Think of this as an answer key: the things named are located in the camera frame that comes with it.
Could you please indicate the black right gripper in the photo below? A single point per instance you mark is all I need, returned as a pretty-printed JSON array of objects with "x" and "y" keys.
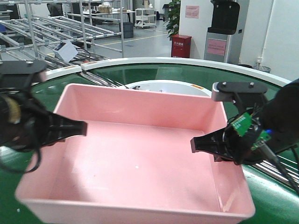
[{"x": 280, "y": 115}]

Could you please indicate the green potted plant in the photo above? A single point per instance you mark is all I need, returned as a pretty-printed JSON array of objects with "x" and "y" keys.
[{"x": 172, "y": 25}]

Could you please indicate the white outer conveyor guard rail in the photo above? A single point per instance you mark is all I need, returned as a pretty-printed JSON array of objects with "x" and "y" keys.
[{"x": 169, "y": 60}]

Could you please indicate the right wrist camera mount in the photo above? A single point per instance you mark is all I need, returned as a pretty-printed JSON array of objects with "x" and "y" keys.
[{"x": 243, "y": 95}]

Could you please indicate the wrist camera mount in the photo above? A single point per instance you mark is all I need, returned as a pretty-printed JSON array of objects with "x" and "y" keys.
[
  {"x": 243, "y": 95},
  {"x": 20, "y": 75}
]

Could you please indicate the red fire extinguisher box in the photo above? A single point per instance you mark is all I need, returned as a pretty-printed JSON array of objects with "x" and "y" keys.
[{"x": 181, "y": 46}]

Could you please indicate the pink plastic bin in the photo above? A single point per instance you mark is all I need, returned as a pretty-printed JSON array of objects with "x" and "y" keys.
[{"x": 135, "y": 165}]

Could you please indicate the grey waste basket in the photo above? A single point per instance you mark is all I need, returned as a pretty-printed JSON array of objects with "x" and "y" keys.
[{"x": 262, "y": 68}]

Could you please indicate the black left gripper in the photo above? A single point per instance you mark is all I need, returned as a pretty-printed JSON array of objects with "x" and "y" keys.
[{"x": 24, "y": 122}]

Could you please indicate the white shelf cart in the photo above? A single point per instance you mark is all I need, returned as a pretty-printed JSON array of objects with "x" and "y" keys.
[{"x": 145, "y": 17}]

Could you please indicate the green circuit board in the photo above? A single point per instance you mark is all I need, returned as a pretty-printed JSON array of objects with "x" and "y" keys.
[{"x": 250, "y": 130}]

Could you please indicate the pink wall notice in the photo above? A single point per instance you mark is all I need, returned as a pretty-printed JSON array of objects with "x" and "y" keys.
[{"x": 192, "y": 12}]

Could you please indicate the grey water dispenser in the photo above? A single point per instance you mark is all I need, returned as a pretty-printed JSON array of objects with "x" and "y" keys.
[{"x": 223, "y": 27}]

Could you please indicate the white control box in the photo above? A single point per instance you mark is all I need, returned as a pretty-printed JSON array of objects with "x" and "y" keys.
[{"x": 65, "y": 51}]

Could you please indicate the metal roller rack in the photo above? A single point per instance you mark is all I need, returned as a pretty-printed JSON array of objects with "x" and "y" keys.
[{"x": 28, "y": 38}]

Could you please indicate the steel conveyor rollers right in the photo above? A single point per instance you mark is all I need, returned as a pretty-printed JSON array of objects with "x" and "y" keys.
[{"x": 290, "y": 165}]

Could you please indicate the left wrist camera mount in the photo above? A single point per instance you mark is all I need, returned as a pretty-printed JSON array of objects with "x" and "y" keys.
[{"x": 20, "y": 75}]

